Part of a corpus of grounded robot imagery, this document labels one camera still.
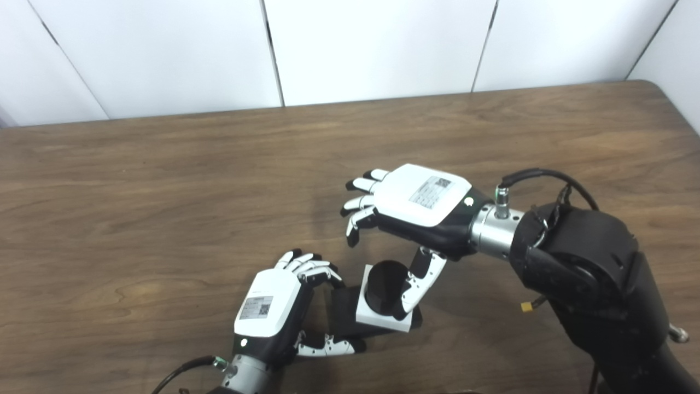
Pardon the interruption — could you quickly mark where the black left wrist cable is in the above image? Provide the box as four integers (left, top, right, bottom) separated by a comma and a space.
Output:
151, 356, 228, 394

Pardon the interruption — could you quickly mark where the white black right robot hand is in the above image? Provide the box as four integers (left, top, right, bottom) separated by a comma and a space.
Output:
340, 164, 493, 322

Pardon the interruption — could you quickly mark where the black peg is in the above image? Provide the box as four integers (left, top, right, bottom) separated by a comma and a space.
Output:
331, 260, 423, 337

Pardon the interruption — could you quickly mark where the white square piece with hole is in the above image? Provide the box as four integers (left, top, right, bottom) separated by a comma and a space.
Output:
355, 264, 413, 333

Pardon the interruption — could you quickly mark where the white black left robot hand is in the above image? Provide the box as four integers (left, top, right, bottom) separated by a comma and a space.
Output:
232, 249, 367, 367

